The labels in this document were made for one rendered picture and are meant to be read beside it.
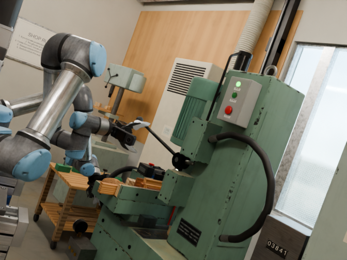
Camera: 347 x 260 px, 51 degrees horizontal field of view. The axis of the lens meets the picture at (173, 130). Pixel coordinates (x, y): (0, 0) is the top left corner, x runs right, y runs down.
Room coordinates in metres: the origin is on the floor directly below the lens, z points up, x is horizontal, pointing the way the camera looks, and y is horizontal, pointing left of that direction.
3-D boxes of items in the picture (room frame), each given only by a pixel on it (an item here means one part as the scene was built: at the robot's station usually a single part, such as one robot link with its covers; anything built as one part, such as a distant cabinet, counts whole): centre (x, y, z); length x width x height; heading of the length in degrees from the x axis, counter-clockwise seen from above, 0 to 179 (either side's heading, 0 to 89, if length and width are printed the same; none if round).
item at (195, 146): (1.34, -0.11, 1.22); 0.09 x 0.08 x 0.15; 39
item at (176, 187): (1.36, -0.08, 1.02); 0.09 x 0.07 x 0.12; 129
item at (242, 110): (1.27, -0.18, 1.40); 0.10 x 0.06 x 0.16; 39
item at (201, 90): (1.61, -0.09, 1.32); 0.18 x 0.18 x 0.31
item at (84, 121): (1.48, 0.35, 1.12); 0.11 x 0.08 x 0.09; 129
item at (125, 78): (3.89, 0.67, 0.79); 0.62 x 0.48 x 1.58; 42
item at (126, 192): (1.58, -0.12, 0.93); 0.60 x 0.02 x 0.06; 129
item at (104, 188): (1.55, -0.02, 0.92); 0.54 x 0.02 x 0.04; 129
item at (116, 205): (1.69, -0.02, 0.87); 0.61 x 0.30 x 0.06; 129
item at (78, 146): (1.49, 0.37, 1.03); 0.11 x 0.08 x 0.11; 78
